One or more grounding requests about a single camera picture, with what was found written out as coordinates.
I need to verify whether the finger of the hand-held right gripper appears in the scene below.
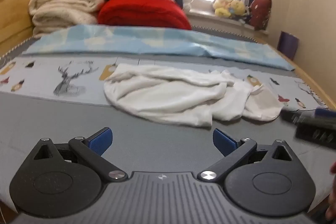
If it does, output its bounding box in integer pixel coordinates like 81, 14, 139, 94
281, 109, 336, 126
316, 108, 336, 118

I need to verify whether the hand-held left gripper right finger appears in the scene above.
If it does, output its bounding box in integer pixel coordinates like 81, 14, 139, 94
197, 128, 294, 183

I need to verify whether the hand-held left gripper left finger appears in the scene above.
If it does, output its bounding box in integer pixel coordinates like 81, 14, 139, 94
26, 127, 129, 183

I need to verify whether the white garment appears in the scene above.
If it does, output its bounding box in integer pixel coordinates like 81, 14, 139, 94
104, 63, 285, 127

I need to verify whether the purple board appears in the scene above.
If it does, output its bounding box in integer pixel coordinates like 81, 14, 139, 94
277, 31, 299, 61

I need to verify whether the red cushion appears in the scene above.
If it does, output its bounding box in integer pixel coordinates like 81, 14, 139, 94
249, 0, 272, 31

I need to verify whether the light blue patterned quilt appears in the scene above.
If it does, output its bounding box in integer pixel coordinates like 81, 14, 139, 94
22, 25, 294, 71

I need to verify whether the window sill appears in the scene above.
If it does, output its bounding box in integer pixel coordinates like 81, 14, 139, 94
187, 7, 271, 36

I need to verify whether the yellow bear plush toy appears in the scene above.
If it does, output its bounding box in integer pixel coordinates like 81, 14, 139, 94
230, 0, 250, 18

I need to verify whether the red folded blanket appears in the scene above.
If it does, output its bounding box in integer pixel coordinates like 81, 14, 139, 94
98, 0, 192, 30

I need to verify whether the pale yellow plush toy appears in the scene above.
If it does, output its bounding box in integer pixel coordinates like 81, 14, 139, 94
213, 0, 235, 19

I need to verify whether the cream folded blanket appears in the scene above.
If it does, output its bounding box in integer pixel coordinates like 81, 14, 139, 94
28, 0, 105, 38

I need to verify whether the wooden headboard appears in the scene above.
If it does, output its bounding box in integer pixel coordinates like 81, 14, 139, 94
0, 0, 65, 56

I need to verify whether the wooden bed frame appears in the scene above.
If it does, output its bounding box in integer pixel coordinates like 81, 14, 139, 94
262, 42, 336, 112

